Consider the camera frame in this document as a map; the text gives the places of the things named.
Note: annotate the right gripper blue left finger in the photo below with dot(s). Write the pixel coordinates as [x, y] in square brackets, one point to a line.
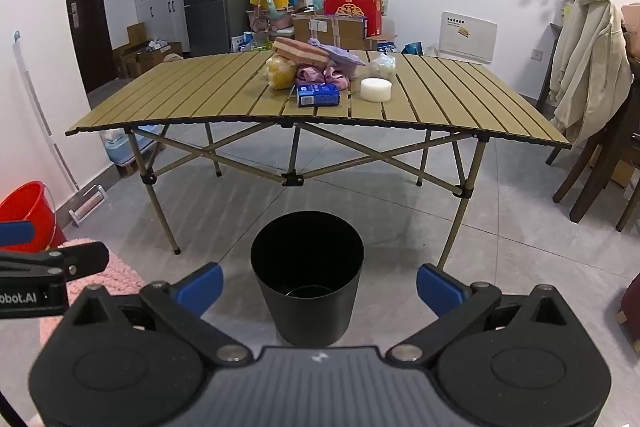
[198, 291]

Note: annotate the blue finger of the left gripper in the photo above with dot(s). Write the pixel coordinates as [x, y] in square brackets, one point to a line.
[16, 236]

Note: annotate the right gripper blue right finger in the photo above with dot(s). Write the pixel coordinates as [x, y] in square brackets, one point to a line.
[440, 292]

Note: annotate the white round foam disc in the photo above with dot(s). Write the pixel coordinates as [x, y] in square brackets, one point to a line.
[376, 90]

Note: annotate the blue tissue pack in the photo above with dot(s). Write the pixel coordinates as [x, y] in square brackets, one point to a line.
[317, 95]

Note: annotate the yellow white plush toy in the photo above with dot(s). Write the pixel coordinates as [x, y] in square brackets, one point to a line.
[281, 73]

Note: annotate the purple drawstring cloth bag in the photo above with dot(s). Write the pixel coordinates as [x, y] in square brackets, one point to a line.
[337, 54]

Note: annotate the pink satin cloth bag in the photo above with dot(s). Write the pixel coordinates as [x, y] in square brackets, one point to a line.
[308, 74]

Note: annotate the black round trash bin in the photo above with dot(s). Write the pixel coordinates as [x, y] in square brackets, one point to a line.
[308, 266]

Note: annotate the red plastic bucket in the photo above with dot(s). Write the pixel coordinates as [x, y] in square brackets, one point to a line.
[29, 202]

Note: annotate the blue pet litter box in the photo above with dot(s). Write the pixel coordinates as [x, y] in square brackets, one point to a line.
[118, 149]

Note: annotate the tan folding slat table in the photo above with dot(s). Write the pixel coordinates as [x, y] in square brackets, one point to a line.
[433, 117]

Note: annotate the dark wooden chair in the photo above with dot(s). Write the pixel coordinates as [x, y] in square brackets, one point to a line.
[615, 141]

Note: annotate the open cardboard box floor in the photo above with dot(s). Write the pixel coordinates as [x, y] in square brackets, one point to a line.
[140, 54]

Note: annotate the clear plastic bag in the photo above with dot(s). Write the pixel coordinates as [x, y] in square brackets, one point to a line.
[383, 66]

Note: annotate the cream hanging jacket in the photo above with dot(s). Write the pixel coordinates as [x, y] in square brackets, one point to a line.
[591, 75]

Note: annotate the large cardboard box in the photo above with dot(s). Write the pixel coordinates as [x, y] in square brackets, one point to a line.
[349, 33]

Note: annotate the red gift box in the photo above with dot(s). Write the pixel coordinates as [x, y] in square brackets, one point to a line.
[370, 10]

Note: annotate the dark brown door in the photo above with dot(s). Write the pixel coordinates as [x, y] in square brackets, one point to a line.
[92, 42]

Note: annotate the white floor bracket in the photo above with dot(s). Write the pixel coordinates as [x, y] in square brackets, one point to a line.
[86, 203]

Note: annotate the white wall heater panel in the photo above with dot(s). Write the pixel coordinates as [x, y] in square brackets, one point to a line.
[468, 37]

